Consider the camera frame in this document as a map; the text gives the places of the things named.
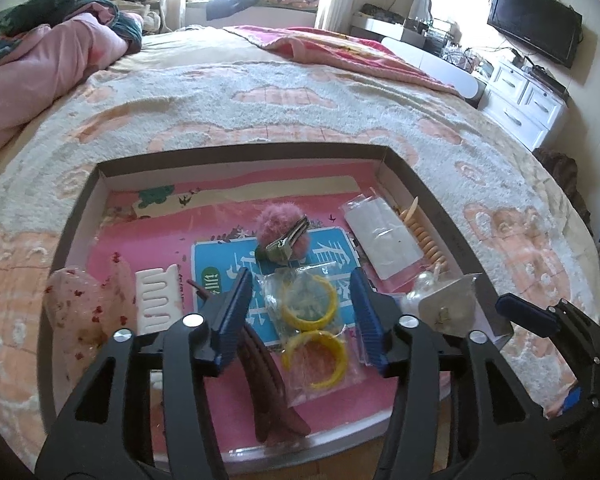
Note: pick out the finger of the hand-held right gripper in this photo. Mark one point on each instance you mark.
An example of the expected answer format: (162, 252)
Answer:
(527, 312)

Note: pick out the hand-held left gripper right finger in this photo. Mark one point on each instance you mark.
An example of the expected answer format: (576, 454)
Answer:
(367, 320)

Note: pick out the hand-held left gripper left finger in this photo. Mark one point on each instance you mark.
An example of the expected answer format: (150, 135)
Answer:
(232, 320)

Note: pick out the bag of yellow bangles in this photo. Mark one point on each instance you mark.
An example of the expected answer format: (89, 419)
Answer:
(310, 310)

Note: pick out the white packet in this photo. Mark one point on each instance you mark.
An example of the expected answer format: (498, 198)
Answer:
(380, 240)

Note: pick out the brown banana hair clip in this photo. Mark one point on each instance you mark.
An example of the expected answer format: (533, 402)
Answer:
(270, 400)

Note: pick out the pink pom-pom hair clip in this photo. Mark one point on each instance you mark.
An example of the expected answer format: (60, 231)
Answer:
(275, 225)

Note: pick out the floral fabric hair scrunchie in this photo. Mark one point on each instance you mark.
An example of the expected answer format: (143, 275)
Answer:
(75, 305)

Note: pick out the shallow grey cardboard box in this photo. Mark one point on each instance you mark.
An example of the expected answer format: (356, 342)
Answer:
(230, 151)

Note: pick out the clear bag with pearl ornament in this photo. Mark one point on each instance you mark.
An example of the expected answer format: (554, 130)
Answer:
(420, 292)

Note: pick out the small card in clear bag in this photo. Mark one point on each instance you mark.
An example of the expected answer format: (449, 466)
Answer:
(455, 310)

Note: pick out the white hair claw clip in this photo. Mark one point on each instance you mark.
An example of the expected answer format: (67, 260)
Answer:
(152, 305)

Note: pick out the dark brown cloth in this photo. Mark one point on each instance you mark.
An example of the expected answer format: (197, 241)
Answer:
(562, 175)

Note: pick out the white drawer cabinet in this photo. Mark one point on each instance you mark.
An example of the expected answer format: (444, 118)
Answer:
(520, 105)

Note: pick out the black set-top box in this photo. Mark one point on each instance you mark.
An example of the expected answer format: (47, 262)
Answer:
(547, 80)

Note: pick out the white bed footboard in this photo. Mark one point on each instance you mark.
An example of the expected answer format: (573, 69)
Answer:
(445, 72)

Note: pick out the pink printed blanket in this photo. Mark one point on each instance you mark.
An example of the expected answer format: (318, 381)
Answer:
(330, 50)

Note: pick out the black flat television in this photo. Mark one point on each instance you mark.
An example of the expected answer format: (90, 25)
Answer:
(535, 20)

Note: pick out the white dressing desk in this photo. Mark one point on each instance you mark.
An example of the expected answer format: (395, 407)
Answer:
(385, 25)

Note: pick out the white window seat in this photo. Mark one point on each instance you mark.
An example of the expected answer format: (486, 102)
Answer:
(280, 16)

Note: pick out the floral quilt with pink lining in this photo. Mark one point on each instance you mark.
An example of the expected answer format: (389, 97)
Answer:
(40, 75)

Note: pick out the pile of light clothes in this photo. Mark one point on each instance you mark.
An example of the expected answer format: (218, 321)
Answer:
(147, 17)

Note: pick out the white table mirror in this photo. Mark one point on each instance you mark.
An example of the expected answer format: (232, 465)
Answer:
(421, 7)

